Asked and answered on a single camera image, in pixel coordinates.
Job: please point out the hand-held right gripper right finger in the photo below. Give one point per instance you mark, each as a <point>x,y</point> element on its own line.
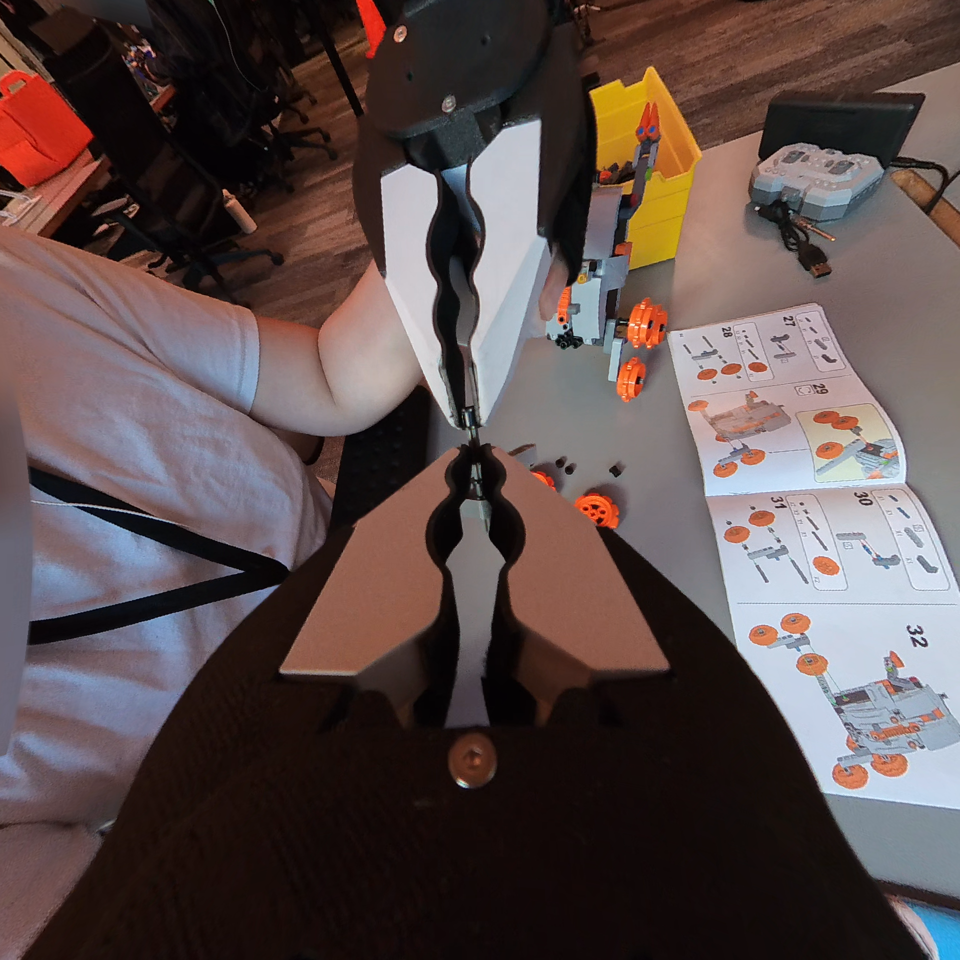
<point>577,600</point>

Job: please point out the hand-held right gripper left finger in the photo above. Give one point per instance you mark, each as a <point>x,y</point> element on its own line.
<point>367,600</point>

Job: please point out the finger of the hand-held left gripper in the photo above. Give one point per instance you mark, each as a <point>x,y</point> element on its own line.
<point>514,225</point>
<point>409,247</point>

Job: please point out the black axle with grey connector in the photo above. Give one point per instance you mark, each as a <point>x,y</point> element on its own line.
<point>480,495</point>

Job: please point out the person's left forearm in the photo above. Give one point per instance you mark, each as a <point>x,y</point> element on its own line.
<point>352,375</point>

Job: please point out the grey desk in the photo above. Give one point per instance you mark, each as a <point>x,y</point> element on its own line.
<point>712,247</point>

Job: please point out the person's left hand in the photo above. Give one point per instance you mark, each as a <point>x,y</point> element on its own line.
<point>555,292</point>

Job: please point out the orange toy wheel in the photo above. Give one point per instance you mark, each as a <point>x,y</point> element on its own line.
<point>544,480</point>
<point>596,510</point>

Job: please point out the grey orange toy robot vehicle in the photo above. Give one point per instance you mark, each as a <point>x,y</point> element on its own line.
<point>592,300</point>

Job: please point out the yellow parts bin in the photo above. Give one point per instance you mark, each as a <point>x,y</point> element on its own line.
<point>667,187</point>

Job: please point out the white bottle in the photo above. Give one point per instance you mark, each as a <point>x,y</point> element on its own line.
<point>238,211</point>

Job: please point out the black office chair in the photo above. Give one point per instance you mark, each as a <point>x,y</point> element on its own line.
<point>180,232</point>
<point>247,90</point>

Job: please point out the open instruction booklet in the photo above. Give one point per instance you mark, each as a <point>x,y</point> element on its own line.
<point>810,525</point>

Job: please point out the person's white t-shirt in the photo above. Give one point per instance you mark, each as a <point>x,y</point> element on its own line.
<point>135,412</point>

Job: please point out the grey remote controller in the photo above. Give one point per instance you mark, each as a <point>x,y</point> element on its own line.
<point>817,180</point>

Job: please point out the black flat case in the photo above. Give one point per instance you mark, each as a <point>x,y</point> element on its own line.
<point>840,120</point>

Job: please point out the orange bag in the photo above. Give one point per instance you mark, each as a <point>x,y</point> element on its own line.
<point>37,127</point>

